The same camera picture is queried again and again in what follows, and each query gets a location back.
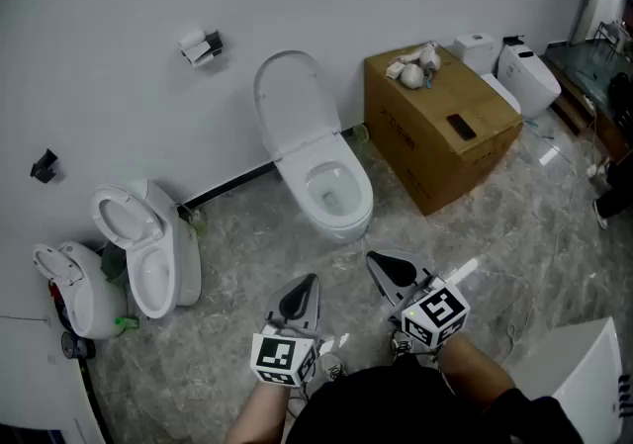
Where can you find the white toilet with small tank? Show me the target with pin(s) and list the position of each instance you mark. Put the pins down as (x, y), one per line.
(475, 51)

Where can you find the white toilet bowl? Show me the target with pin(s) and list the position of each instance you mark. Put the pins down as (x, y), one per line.
(341, 234)

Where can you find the person's right forearm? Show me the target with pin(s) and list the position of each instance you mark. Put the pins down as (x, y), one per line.
(475, 368)

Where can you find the white cabinet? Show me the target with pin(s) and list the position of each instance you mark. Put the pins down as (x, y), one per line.
(569, 373)

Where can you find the black wall bracket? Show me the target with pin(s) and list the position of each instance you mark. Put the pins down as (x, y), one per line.
(45, 166)

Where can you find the black phone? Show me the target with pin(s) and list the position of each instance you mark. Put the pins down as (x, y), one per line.
(461, 126)

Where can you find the green plastic piece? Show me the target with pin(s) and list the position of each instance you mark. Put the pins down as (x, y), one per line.
(127, 322)

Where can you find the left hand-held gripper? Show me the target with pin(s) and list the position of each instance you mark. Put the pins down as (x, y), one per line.
(277, 358)

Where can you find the small black wall shelf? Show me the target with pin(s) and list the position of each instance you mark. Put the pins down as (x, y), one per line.
(513, 39)

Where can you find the small white box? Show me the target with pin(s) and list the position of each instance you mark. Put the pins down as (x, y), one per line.
(395, 70)

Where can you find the black bag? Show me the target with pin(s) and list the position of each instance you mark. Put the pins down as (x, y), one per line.
(622, 101)

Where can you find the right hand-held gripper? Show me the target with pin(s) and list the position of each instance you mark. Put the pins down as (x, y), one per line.
(435, 313)

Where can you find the large cardboard box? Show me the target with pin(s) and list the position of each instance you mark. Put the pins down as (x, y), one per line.
(435, 155)

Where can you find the person's left forearm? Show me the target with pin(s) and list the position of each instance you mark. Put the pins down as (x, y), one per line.
(257, 412)

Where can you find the white toilet with square tank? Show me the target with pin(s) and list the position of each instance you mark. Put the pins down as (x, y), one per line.
(163, 254)

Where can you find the black round device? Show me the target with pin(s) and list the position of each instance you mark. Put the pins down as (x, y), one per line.
(74, 345)

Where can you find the person's black clothing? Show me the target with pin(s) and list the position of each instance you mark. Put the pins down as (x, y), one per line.
(395, 407)

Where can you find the beige tube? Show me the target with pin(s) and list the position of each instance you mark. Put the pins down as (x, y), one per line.
(408, 55)

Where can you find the round white toilet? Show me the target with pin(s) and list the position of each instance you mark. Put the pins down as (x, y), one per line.
(94, 298)

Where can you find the white plastic appliance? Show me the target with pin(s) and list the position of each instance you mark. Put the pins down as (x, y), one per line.
(531, 81)

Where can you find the person's right shoe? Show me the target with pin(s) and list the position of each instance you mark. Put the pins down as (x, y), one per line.
(403, 347)

